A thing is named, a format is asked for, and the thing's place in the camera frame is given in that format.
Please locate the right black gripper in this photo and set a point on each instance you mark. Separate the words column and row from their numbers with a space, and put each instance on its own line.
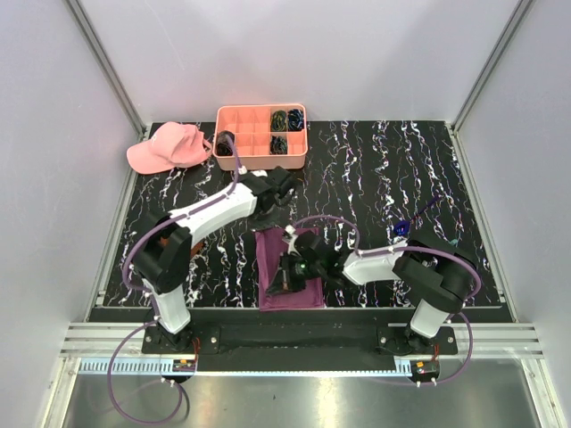
column 284, row 281

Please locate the blue small object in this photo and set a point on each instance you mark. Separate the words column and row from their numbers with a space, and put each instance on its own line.
column 402, row 228

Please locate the purple cloth napkin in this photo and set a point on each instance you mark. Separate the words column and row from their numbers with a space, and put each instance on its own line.
column 269, row 247

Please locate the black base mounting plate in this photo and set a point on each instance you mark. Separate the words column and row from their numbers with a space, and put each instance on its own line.
column 297, row 341

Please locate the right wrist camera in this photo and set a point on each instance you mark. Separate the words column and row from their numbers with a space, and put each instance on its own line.
column 306, row 245

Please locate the brown cloth napkin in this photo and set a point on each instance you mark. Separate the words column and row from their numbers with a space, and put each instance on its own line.
column 165, row 241

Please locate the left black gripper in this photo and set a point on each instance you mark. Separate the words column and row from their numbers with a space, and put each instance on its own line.
column 277, row 196

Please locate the pink divided organizer box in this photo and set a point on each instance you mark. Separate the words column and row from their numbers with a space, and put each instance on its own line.
column 267, row 135

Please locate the dark rolled sock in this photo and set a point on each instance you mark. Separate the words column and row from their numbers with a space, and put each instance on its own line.
column 225, row 144

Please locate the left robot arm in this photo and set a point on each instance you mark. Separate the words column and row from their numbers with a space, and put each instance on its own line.
column 162, row 255

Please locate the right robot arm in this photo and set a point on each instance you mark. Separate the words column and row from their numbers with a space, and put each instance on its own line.
column 442, row 278

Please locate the pink baseball cap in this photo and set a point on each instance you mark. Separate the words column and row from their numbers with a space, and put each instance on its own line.
column 173, row 145

